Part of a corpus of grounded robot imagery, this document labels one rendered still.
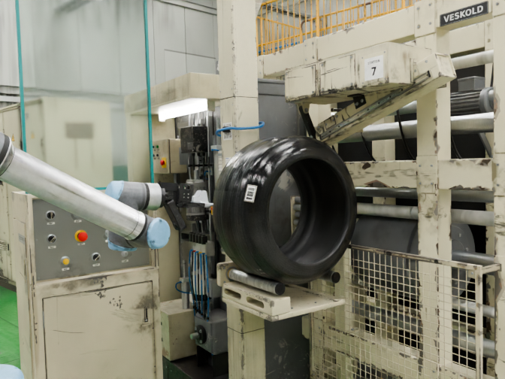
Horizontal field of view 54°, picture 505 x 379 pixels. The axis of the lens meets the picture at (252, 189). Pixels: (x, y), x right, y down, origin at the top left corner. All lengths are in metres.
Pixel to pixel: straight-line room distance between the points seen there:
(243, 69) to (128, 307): 1.17
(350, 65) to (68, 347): 1.63
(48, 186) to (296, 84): 1.27
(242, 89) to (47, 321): 1.26
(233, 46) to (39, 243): 1.16
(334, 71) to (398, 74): 0.29
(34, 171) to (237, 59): 1.17
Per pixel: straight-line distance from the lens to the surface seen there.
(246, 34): 2.27
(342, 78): 2.04
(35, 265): 2.26
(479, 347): 1.94
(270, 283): 1.90
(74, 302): 2.28
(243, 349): 2.31
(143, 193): 1.63
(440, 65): 1.95
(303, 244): 2.24
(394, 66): 1.91
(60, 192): 1.34
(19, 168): 1.29
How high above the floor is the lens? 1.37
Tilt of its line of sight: 3 degrees down
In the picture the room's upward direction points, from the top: 2 degrees counter-clockwise
